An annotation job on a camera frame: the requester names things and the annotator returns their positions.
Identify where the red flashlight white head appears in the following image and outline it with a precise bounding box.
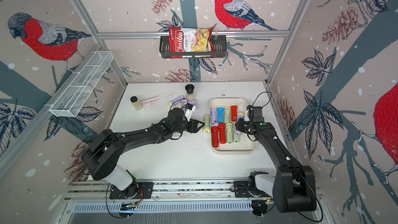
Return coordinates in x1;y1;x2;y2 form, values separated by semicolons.
231;104;238;122

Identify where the green flashlight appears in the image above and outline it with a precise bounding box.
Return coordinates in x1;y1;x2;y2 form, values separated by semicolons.
233;133;240;143
226;123;234;144
224;106;231;123
203;114;211;133

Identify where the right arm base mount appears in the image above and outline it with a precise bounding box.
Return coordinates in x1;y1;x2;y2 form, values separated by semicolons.
230;171;275;198

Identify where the small glass spice bottle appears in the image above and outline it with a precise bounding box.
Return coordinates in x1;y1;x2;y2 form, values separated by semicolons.
130;96;143;111

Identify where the red cassava chips bag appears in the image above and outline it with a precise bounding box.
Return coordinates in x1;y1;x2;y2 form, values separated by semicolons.
169;27;214;53

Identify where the aluminium front rail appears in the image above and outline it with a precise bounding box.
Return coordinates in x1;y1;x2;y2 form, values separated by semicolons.
66;178;273;201

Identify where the black-top pepper grinder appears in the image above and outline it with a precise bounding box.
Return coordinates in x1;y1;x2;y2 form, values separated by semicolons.
185;84;195;101

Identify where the purple flashlight top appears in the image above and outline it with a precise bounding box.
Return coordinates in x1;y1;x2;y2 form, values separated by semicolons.
169;95;186;108

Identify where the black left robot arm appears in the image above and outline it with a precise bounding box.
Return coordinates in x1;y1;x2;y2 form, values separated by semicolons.
81;108;205;191

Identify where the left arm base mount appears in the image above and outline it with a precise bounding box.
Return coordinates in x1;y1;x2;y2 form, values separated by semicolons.
109;180;154;200

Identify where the black wall basket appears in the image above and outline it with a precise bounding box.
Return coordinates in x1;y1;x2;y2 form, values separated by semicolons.
159;35;228;59

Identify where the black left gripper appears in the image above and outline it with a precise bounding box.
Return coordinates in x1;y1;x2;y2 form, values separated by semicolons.
172;118;206;134

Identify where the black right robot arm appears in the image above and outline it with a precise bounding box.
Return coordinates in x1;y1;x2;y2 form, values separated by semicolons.
235;105;317;213

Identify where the cream plastic storage tray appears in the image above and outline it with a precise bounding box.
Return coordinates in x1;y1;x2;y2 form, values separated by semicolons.
209;98;257;155

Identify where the blue flashlight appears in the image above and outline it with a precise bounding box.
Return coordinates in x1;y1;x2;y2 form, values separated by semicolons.
217;106;224;123

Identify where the white wire mesh shelf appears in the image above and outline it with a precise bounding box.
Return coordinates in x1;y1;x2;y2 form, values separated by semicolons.
49;51;114;117

